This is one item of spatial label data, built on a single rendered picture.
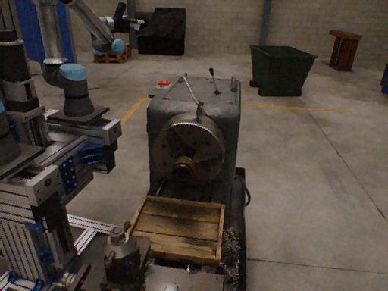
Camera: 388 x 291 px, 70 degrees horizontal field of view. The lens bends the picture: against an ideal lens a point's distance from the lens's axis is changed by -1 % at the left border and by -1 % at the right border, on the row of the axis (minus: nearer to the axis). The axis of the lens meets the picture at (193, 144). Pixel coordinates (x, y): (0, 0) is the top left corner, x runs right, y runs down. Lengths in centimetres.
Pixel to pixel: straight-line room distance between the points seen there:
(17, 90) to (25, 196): 45
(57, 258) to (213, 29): 1012
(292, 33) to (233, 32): 212
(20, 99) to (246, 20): 1019
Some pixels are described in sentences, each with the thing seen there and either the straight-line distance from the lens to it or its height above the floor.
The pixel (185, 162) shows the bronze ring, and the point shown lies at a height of 112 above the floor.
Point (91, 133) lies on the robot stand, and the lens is 150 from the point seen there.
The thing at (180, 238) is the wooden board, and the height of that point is 89.
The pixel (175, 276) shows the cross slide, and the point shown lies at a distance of 90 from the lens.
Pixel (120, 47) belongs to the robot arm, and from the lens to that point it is 161.
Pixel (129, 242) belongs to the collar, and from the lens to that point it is 76.
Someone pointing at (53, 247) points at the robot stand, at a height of 49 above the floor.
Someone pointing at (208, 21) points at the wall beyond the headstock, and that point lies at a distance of 1113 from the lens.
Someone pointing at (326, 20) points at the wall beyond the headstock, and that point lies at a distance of 1162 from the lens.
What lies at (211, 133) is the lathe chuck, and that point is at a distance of 116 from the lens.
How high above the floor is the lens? 168
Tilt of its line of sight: 27 degrees down
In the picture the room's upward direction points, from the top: 2 degrees clockwise
